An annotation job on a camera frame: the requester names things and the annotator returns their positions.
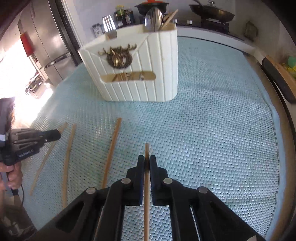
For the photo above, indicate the black gas stove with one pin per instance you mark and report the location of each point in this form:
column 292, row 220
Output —
column 208, row 25

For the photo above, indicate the sauce bottles group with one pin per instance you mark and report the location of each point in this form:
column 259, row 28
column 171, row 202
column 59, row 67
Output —
column 124, row 17

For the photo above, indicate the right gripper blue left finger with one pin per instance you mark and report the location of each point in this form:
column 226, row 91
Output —
column 125, row 192

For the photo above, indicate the dark wok with glass lid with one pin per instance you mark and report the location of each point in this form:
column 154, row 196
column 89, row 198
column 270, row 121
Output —
column 211, row 12

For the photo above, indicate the cream utensil holder box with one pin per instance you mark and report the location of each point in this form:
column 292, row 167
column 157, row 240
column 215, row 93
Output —
column 137, row 65

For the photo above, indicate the red hanging cloth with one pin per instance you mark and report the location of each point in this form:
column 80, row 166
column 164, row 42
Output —
column 29, row 50

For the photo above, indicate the silver fork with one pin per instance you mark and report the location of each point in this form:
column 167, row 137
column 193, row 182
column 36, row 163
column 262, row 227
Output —
column 109, row 26

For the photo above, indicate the wooden cutting board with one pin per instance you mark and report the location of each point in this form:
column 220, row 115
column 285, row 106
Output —
column 280, row 76

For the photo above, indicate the bag of colourful sponges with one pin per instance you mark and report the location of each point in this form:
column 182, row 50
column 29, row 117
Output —
column 289, row 64

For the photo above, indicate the black pot with red lid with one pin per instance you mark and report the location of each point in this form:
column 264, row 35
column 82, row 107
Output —
column 144, row 7

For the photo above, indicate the light blue woven table mat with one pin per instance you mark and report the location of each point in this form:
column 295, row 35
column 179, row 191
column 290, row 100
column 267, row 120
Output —
column 221, row 131

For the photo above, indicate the spice jar rack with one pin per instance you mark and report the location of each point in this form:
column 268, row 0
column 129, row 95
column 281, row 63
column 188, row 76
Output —
column 98, row 29

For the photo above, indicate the person's left hand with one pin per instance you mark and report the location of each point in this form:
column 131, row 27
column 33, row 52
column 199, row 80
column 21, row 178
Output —
column 15, row 175

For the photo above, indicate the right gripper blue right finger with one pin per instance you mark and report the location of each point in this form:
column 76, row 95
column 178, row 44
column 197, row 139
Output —
column 171, row 193

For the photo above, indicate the grey steel refrigerator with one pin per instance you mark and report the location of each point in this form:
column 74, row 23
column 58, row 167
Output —
column 54, row 44

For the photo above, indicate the glass french press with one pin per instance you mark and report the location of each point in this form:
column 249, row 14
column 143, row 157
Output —
column 251, row 31

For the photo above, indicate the silver spoon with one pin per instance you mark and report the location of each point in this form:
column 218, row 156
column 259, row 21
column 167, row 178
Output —
column 153, row 20

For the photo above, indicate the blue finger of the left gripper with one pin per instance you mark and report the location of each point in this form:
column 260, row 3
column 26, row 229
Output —
column 46, row 136

